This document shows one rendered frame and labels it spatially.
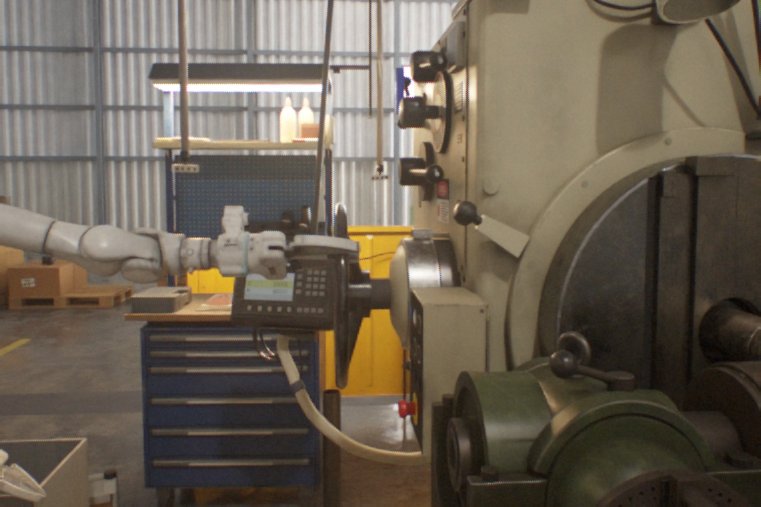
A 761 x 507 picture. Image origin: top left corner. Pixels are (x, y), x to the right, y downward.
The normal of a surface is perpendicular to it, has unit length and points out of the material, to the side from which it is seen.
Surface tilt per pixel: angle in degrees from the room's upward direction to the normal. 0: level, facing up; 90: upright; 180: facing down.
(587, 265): 90
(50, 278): 90
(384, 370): 90
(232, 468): 90
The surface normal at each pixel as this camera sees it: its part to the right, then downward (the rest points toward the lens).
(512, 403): 0.04, -0.81
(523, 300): 0.09, 0.07
